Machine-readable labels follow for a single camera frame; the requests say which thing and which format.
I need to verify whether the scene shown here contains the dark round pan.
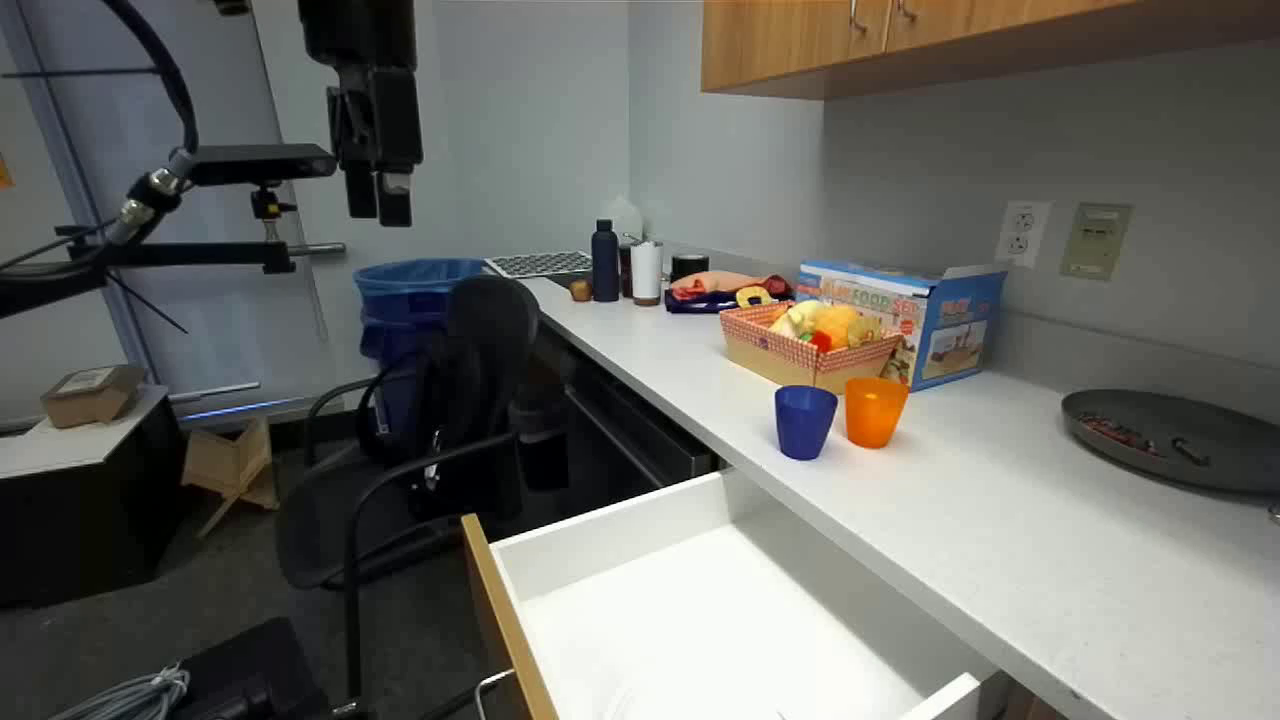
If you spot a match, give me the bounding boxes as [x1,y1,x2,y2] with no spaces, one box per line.
[1059,385,1280,505]

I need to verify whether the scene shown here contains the colourful printed cardboard box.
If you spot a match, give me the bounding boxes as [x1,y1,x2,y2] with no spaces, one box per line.
[797,258,1012,394]

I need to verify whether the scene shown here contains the white wall outlet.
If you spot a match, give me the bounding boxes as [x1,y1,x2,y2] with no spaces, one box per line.
[991,195,1057,271]

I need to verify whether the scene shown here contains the orange plastic cup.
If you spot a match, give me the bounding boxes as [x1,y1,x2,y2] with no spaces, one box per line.
[839,371,911,454]

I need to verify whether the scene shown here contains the dark blue bottle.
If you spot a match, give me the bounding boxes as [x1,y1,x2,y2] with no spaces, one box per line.
[589,215,625,304]

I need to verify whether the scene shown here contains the white drawer with wooden front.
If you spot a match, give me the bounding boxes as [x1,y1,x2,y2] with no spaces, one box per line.
[456,468,1005,720]

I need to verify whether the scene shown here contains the blue plastic cup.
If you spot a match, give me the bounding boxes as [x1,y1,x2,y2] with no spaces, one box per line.
[772,385,839,465]

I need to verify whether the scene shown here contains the light wooden toy crate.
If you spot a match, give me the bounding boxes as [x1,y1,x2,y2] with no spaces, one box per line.
[718,299,904,396]

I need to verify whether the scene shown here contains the metal drawer handle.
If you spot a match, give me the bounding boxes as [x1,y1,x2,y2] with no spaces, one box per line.
[469,666,520,720]

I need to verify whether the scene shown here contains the folded cardboard piece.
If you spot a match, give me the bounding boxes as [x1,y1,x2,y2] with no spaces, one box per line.
[175,412,285,540]

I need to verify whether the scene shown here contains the blue trash bin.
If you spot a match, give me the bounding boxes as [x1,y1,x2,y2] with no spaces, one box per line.
[353,258,494,371]

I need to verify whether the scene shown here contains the black bar camera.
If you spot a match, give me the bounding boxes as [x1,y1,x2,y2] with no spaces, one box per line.
[183,139,340,187]

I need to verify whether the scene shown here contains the yellow plush toy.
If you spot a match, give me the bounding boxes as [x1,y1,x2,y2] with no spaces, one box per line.
[767,297,889,358]

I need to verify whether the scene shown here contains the small cardboard box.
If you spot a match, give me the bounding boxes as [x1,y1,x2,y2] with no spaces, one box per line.
[42,360,144,433]

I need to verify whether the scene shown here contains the toy food pile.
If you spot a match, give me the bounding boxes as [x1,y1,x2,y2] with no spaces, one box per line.
[662,269,800,317]

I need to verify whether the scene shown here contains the wooden wall cabinet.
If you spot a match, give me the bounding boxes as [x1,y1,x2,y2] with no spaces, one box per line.
[700,0,1280,102]

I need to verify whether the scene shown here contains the black metal frame chair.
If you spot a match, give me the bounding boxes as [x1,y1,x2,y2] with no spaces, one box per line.
[273,378,538,720]

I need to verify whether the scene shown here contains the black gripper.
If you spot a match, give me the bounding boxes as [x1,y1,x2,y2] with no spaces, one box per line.
[297,0,427,231]

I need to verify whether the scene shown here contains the black undercounter panel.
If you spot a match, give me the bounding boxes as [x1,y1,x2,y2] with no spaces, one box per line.
[558,340,725,499]

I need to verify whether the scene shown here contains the black side table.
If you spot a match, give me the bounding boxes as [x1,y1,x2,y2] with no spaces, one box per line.
[0,385,192,612]

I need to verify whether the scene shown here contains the black case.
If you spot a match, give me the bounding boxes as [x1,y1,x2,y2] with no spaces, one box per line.
[174,617,334,720]

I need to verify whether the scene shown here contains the beige wall switch plate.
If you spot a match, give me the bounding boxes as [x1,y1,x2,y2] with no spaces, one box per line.
[1059,199,1138,284]

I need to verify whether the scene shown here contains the black camera stand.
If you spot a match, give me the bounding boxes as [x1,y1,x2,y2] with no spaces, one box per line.
[0,181,353,323]

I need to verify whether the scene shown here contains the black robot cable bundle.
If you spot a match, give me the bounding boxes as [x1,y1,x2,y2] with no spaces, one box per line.
[0,0,204,293]

